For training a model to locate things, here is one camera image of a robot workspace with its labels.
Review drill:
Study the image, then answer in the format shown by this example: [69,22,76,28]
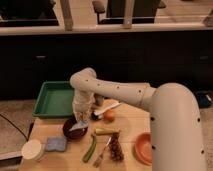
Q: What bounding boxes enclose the orange fruit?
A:
[103,110,115,122]

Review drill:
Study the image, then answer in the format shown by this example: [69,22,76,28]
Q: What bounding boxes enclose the dark grape bunch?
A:
[109,133,124,161]

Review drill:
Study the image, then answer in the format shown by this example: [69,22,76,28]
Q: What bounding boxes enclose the white round lid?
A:
[21,139,44,160]

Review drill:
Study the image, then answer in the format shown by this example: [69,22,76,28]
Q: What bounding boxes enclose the silver fork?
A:
[93,137,111,168]

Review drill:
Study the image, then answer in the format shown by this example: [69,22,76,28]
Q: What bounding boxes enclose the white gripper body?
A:
[72,90,94,121]

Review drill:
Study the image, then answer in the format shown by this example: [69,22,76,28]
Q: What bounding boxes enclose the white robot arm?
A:
[70,68,207,171]

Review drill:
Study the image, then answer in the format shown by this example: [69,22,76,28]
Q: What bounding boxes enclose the blue sponge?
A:
[45,137,67,152]

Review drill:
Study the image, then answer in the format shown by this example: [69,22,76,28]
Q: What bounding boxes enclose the light blue towel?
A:
[70,121,88,131]

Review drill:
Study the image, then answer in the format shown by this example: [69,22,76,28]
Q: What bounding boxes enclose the orange bowl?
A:
[134,132,152,166]

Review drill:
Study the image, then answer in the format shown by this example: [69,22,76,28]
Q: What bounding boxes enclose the green plastic tray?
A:
[33,81,74,119]

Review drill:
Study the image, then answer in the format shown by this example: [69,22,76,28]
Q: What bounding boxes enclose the purple bowl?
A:
[62,117,87,140]

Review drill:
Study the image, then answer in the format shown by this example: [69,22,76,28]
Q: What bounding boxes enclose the black cable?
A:
[0,113,29,141]

